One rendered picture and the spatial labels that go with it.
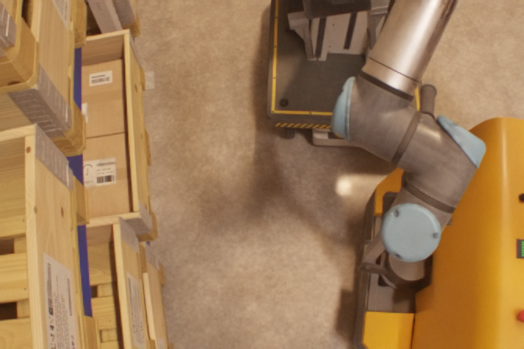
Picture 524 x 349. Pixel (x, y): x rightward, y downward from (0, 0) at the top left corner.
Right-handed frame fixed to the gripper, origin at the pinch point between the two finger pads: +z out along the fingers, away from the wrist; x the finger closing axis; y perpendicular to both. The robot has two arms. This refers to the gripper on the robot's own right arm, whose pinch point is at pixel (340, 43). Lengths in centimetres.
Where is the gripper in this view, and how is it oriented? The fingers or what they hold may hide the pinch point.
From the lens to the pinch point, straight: 114.3
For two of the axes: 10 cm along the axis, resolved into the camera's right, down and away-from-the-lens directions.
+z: 1.6, 6.8, 7.1
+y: -0.6, -7.1, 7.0
